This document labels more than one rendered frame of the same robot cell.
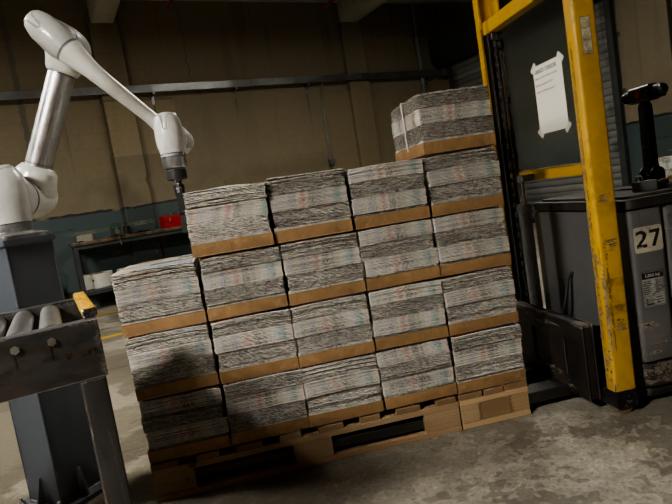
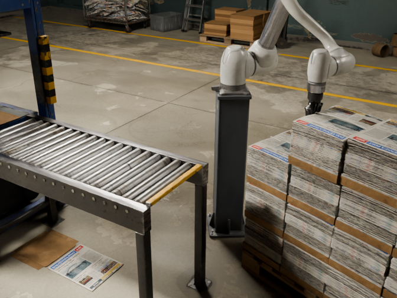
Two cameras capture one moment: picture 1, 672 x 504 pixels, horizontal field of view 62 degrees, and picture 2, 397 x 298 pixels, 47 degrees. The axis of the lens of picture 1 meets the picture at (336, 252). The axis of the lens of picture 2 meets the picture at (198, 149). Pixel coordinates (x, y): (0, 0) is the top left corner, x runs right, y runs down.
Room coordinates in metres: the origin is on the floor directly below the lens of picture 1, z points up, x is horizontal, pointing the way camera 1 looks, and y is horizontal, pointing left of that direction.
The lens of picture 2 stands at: (0.47, -1.01, 1.87)
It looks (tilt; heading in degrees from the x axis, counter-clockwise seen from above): 25 degrees down; 58
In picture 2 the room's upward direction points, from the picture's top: 1 degrees clockwise
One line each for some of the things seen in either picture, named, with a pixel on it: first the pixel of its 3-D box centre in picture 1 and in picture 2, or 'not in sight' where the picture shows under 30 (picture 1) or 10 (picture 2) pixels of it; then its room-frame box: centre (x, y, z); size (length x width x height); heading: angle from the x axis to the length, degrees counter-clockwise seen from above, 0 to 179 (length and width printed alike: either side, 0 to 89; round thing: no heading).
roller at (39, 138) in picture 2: not in sight; (34, 142); (0.94, 1.53, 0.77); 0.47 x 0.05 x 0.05; 27
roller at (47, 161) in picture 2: not in sight; (67, 153); (1.06, 1.29, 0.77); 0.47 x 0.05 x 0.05; 27
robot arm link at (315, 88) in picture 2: (174, 162); (316, 86); (2.13, 0.54, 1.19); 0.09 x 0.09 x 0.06
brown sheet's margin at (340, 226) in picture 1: (307, 229); (389, 178); (2.21, 0.09, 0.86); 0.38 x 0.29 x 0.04; 9
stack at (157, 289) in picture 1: (293, 345); (349, 243); (2.18, 0.23, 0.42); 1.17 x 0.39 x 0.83; 99
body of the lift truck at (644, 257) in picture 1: (636, 279); not in sight; (2.43, -1.28, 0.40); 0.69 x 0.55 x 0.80; 9
